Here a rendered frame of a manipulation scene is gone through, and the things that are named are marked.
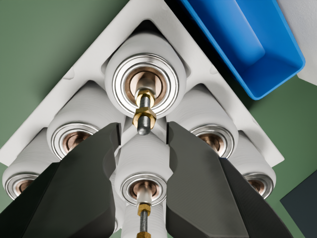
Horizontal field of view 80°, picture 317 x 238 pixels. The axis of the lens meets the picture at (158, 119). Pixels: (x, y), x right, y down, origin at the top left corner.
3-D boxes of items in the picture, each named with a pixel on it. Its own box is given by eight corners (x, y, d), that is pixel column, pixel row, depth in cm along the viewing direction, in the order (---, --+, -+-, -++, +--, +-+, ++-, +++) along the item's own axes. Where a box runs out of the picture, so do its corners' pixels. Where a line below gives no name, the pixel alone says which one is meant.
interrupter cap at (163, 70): (191, 89, 22) (192, 91, 22) (143, 126, 24) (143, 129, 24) (148, 35, 19) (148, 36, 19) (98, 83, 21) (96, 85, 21)
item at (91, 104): (131, 114, 43) (121, 171, 28) (88, 114, 43) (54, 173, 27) (128, 72, 39) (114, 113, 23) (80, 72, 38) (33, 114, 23)
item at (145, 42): (181, 58, 38) (204, 90, 22) (145, 89, 41) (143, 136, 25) (149, 17, 34) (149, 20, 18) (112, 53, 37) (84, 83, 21)
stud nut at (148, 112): (135, 127, 16) (134, 132, 15) (129, 109, 15) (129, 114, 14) (158, 123, 16) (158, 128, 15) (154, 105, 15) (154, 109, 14)
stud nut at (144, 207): (139, 213, 27) (139, 218, 27) (135, 206, 27) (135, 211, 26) (152, 209, 27) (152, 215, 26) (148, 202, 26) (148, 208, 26)
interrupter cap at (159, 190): (122, 167, 28) (121, 171, 27) (173, 173, 29) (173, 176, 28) (118, 202, 31) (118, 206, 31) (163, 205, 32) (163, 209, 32)
